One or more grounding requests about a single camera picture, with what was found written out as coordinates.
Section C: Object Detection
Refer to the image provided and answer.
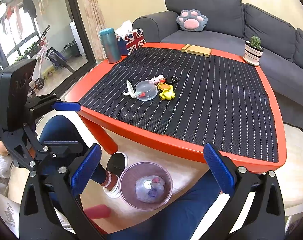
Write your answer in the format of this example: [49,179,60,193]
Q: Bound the clear plastic dome lid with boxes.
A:
[135,80,157,101]

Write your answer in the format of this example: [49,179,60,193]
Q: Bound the red coffee table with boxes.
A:
[65,43,286,173]

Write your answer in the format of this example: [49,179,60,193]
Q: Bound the pink trash bin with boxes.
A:
[119,161,173,211]

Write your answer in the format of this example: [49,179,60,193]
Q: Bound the person's left hand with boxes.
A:
[0,138,11,157]

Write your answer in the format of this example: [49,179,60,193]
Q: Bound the cat paw cushion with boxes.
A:
[176,9,208,32]

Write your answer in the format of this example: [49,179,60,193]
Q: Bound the pink pig keychain toy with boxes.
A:
[150,75,166,85]

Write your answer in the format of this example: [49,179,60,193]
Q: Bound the teal thermos bottle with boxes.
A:
[100,28,121,63]

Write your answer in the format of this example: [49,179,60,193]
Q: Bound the dark grey sofa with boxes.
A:
[133,0,303,130]

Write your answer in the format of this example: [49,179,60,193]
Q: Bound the black striped table mat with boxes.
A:
[79,48,278,162]

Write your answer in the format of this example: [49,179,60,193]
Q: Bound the orange keychain charm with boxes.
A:
[157,82,172,91]

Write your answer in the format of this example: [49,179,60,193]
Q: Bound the yellow paper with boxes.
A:
[159,85,175,100]

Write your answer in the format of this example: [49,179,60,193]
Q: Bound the wooden phone stand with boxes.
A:
[181,44,212,57]

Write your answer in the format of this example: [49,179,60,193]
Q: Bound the pink bicycle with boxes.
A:
[27,25,51,98]

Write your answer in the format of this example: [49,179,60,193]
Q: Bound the black slipper with sock foot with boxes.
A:
[102,152,128,199]

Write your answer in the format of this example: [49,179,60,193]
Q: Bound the union jack tissue box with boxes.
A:
[115,20,146,56]

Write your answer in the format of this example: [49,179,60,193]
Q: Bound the curtain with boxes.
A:
[83,0,106,61]

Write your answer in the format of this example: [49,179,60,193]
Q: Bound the person's blue jeans leg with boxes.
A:
[39,115,221,240]

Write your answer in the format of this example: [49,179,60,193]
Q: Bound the potted cactus striped pot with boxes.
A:
[243,35,264,67]

